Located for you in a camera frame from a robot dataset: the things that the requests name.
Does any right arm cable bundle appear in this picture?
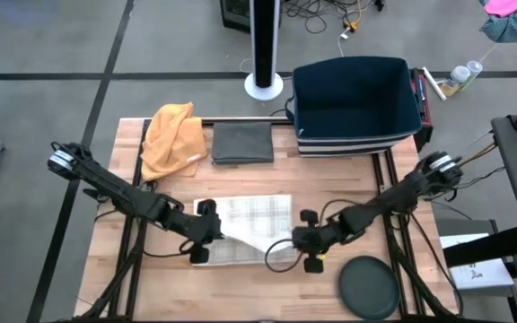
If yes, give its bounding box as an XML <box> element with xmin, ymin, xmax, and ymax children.
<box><xmin>455</xmin><ymin>129</ymin><xmax>507</xmax><ymax>203</ymax></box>

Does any green bottle white cap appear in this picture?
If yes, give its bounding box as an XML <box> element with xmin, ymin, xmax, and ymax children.
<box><xmin>462</xmin><ymin>60</ymin><xmax>484</xmax><ymax>91</ymax></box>

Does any black cable tangle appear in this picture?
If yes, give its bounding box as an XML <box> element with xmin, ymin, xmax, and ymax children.
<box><xmin>280</xmin><ymin>0</ymin><xmax>388</xmax><ymax>36</ymax></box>

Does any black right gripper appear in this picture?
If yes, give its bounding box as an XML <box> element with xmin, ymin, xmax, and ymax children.
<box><xmin>292</xmin><ymin>209</ymin><xmax>345</xmax><ymax>255</ymax></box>

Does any orange towel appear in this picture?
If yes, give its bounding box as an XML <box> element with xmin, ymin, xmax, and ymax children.
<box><xmin>139</xmin><ymin>101</ymin><xmax>209</xmax><ymax>182</ymax></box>

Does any white tube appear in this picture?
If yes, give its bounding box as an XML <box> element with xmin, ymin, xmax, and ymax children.
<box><xmin>421</xmin><ymin>66</ymin><xmax>447</xmax><ymax>102</ymax></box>

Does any white paper box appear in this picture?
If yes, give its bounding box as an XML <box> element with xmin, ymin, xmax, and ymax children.
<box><xmin>439</xmin><ymin>231</ymin><xmax>516</xmax><ymax>292</ymax></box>

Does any orange cable plug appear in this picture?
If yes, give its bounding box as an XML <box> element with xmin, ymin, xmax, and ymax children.
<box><xmin>342</xmin><ymin>11</ymin><xmax>364</xmax><ymax>33</ymax></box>

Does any red black tool case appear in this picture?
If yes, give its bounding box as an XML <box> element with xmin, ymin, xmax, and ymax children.
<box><xmin>408</xmin><ymin>66</ymin><xmax>434</xmax><ymax>152</ymax></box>

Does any black camera cable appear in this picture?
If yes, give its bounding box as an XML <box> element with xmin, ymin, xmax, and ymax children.
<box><xmin>265</xmin><ymin>239</ymin><xmax>307</xmax><ymax>274</ymax></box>
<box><xmin>144</xmin><ymin>240</ymin><xmax>197</xmax><ymax>259</ymax></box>

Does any yellow label bottle white cap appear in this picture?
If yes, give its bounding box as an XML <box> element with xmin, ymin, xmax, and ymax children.
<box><xmin>440</xmin><ymin>65</ymin><xmax>471</xmax><ymax>98</ymax></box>

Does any grey kitchen towel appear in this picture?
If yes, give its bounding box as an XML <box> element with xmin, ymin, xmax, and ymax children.
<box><xmin>211</xmin><ymin>121</ymin><xmax>276</xmax><ymax>166</ymax></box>

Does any silver black tower fan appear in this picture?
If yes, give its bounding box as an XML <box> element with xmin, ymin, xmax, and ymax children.
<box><xmin>243</xmin><ymin>0</ymin><xmax>285</xmax><ymax>102</ymax></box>

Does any navy white striped fabric bin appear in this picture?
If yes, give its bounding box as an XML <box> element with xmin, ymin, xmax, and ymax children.
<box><xmin>285</xmin><ymin>56</ymin><xmax>423</xmax><ymax>158</ymax></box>

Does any pink cloth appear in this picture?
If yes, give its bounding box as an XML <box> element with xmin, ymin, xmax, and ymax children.
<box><xmin>484</xmin><ymin>0</ymin><xmax>517</xmax><ymax>18</ymax></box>

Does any dark green round plate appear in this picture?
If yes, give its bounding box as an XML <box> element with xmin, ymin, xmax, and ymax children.
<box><xmin>337</xmin><ymin>255</ymin><xmax>401</xmax><ymax>321</ymax></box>

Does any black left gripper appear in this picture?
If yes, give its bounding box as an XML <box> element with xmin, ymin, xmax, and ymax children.
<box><xmin>186</xmin><ymin>200</ymin><xmax>230</xmax><ymax>246</ymax></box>

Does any black diagonal bar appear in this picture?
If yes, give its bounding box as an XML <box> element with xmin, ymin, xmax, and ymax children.
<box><xmin>442</xmin><ymin>223</ymin><xmax>517</xmax><ymax>269</ymax></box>

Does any black left camera cable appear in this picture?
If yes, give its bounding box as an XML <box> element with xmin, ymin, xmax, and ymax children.
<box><xmin>144</xmin><ymin>240</ymin><xmax>197</xmax><ymax>259</ymax></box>

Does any white towel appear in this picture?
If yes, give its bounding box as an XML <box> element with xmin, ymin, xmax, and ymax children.
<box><xmin>193</xmin><ymin>194</ymin><xmax>298</xmax><ymax>267</ymax></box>

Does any black right camera cable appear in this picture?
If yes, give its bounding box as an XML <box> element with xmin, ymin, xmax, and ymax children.
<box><xmin>265</xmin><ymin>239</ymin><xmax>307</xmax><ymax>274</ymax></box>

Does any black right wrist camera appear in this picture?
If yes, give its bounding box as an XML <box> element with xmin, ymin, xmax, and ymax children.
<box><xmin>303</xmin><ymin>256</ymin><xmax>325</xmax><ymax>274</ymax></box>

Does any white power cable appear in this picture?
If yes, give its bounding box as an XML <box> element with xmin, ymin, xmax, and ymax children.
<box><xmin>337</xmin><ymin>26</ymin><xmax>354</xmax><ymax>58</ymax></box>

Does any black aluminium crossbar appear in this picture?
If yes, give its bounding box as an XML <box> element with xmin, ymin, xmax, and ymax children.
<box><xmin>144</xmin><ymin>116</ymin><xmax>294</xmax><ymax>127</ymax></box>

